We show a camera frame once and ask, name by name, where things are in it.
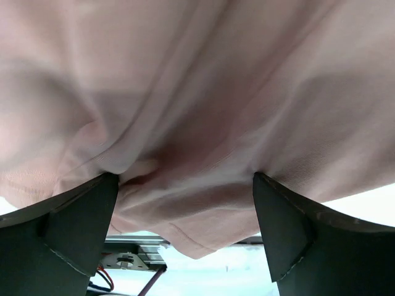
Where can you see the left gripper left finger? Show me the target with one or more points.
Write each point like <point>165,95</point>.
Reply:
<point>53,247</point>

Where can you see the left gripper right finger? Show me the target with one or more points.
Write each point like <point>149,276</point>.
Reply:
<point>312,249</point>

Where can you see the pink t shirt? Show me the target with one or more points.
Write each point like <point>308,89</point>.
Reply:
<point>186,100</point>

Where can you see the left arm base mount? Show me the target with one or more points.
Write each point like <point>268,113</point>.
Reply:
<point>130,262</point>

